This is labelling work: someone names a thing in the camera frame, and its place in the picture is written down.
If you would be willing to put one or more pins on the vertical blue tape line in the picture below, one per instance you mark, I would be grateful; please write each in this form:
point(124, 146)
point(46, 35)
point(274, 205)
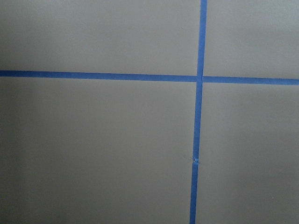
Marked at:
point(197, 113)

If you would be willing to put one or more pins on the horizontal blue tape line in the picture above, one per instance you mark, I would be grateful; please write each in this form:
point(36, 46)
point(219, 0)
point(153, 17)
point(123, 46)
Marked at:
point(150, 77)

